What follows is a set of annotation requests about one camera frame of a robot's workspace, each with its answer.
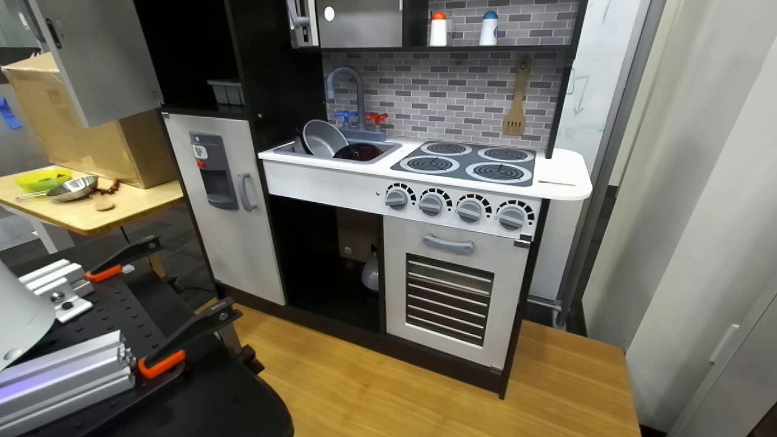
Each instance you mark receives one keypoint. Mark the toy play kitchen unit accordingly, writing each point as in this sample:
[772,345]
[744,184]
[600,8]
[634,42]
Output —
[235,58]

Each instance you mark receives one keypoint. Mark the white toy oven door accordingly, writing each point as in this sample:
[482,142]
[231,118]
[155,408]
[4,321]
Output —
[452,290]

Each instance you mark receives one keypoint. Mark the grey toy faucet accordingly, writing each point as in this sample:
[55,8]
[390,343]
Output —
[348,105]

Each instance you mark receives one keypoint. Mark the grey toy pot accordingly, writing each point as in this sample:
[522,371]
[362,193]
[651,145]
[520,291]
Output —
[322,138]

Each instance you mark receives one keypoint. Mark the wooden toy spatula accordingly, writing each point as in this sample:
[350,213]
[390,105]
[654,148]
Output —
[516,118]

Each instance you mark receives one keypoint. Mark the white toy fridge door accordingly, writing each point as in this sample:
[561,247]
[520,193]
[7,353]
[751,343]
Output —
[220,170]

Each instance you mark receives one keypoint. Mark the lower orange black clamp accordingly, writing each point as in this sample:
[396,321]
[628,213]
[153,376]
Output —
[174,351]

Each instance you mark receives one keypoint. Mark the orange black clamp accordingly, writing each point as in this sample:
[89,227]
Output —
[174,351]
[121,258]

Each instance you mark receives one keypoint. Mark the orange cap white shaker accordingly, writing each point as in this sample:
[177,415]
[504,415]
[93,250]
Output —
[438,28]

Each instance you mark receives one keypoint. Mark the blue cap white shaker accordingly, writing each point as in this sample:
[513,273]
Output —
[489,28]

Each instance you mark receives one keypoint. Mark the black perforated work table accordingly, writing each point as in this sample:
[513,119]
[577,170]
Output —
[214,393]

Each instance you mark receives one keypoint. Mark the cardboard box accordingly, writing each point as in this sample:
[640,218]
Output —
[130,148]

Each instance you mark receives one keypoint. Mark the upper orange black clamp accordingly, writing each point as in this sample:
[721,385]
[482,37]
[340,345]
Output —
[121,258]

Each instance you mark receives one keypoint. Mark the light wooden side table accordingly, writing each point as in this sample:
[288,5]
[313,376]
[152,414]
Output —
[93,213]

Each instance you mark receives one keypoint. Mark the metal bowl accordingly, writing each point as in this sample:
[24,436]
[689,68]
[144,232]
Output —
[74,189]

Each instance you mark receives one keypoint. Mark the small aluminium extrusion block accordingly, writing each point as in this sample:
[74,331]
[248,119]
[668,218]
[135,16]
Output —
[61,285]

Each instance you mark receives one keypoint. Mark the grey upper cabinet door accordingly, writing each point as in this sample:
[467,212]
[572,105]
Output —
[103,57]

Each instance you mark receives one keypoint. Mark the yellow green toy item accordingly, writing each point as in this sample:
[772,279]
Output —
[42,181]

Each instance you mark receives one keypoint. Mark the aluminium extrusion rail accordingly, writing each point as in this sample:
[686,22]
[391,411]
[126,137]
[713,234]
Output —
[56,385]

